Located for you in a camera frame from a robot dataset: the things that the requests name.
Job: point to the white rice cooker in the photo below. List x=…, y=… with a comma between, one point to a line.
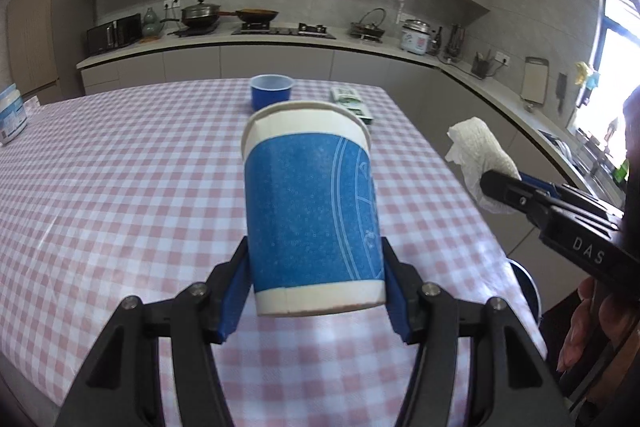
x=416, y=38

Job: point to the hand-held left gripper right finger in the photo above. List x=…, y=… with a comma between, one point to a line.
x=397, y=302

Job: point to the white jar blue label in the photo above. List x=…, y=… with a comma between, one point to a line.
x=12, y=117

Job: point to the dark utensil holder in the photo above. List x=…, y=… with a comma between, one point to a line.
x=482, y=66

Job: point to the blue plastic bowl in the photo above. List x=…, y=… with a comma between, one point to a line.
x=271, y=92

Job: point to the green white box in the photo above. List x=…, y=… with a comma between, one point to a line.
x=345, y=95
x=361, y=113

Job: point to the hanging cleaver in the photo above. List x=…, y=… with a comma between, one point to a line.
x=562, y=89

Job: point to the frying pan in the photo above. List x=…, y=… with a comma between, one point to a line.
x=255, y=14

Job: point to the blue hanging cloth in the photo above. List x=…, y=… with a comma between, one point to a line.
x=591, y=87

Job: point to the metal utensil rack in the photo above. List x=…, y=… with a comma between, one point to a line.
x=455, y=43

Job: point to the grey cutting board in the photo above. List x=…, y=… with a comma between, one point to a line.
x=534, y=79

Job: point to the lidded cooking pot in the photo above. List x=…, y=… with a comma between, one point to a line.
x=200, y=14

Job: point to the kitchen window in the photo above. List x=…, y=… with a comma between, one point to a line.
x=615, y=47

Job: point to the person's right hand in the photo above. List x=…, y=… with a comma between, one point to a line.
x=585, y=327

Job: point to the black microwave oven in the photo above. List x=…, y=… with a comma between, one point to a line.
x=112, y=34

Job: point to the dark glass bottle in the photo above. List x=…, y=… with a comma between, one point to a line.
x=439, y=43

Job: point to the black gas stove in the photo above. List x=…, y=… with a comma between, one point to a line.
x=285, y=31

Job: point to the grey base cabinets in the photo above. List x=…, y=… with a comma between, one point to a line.
x=275, y=62

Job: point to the kitchen sink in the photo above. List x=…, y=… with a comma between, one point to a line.
x=575, y=152

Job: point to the person's right forearm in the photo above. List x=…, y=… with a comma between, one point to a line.
x=615, y=377

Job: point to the checkered tablecloth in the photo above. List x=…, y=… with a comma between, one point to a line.
x=125, y=182

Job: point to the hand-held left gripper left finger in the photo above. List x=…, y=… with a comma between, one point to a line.
x=235, y=302

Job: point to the blue paper cup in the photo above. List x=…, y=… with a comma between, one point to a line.
x=310, y=217

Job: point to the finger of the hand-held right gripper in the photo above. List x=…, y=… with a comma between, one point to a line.
x=545, y=187
x=510, y=194

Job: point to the white paper towel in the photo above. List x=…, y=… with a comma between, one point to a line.
x=480, y=147

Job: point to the beige door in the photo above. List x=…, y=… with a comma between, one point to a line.
x=32, y=37

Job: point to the green ceramic vase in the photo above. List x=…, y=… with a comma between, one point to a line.
x=152, y=24

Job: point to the white wall socket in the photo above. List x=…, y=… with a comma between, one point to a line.
x=172, y=3
x=502, y=59

